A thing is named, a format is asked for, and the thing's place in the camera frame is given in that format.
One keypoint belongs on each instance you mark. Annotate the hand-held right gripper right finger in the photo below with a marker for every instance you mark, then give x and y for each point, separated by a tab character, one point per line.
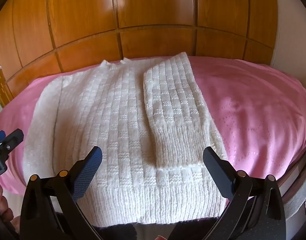
219	172

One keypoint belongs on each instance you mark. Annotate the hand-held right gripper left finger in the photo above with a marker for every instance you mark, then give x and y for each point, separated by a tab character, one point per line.
89	167

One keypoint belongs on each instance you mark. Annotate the white knitted sweater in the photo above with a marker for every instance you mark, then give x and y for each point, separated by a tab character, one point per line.
118	130

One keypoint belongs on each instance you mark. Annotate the person's left hand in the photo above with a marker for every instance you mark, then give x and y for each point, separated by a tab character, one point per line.
0	205

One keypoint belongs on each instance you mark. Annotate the pink blanket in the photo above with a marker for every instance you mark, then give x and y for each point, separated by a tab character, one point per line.
255	117

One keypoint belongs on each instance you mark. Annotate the dark clothing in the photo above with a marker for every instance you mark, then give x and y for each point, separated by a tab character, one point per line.
118	233

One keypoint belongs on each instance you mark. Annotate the white mattress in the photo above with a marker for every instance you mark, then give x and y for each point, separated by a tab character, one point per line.
297	195

